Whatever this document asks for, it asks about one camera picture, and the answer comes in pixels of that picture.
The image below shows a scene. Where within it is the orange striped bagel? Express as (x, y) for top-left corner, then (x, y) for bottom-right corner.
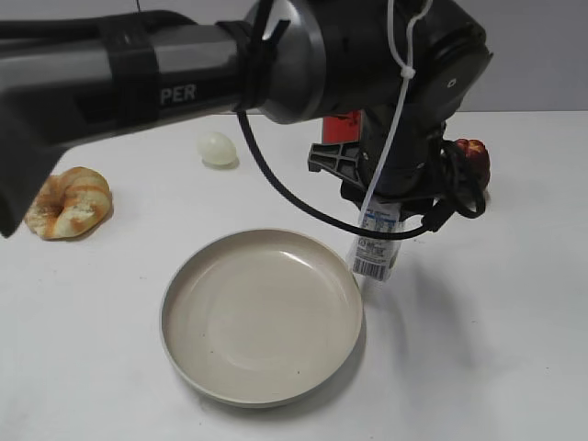
(25, 167), (112, 241)

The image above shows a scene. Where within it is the beige round plate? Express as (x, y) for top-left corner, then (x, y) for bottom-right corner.
(159, 229), (364, 408)

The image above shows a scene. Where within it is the pale white egg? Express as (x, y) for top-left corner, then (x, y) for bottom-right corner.
(197, 131), (237, 166)

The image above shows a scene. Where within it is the white zip tie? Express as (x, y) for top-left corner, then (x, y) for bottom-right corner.
(358, 0), (434, 226)

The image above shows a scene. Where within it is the red apple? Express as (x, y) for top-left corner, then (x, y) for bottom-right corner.
(456, 139), (491, 190)

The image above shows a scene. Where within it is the black cable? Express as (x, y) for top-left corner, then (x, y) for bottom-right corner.
(236, 108), (489, 240)

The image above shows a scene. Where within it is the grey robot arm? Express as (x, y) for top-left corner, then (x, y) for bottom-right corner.
(1, 1), (492, 241)

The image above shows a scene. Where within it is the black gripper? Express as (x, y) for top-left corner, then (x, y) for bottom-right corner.
(308, 107), (446, 216)

